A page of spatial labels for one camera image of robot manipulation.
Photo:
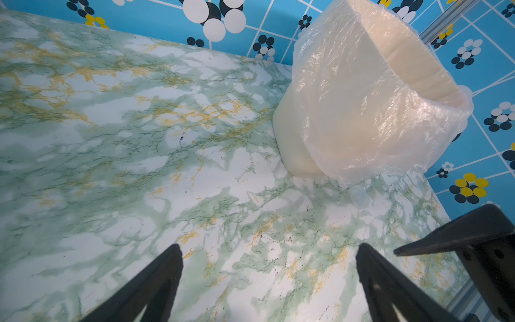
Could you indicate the clear plastic jar lid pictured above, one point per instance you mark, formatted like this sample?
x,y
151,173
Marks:
x,y
359,197

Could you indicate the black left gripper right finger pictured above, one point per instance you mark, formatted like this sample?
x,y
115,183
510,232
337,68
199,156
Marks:
x,y
389,292

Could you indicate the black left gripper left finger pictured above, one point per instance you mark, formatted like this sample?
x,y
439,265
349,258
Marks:
x,y
151,292

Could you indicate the aluminium frame post right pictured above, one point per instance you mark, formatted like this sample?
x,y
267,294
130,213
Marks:
x,y
448,17

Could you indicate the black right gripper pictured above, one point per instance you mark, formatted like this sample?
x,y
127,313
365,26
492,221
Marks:
x,y
489,262

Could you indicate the cream plastic trash bin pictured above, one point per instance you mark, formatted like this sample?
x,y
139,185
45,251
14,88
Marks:
x,y
297,133

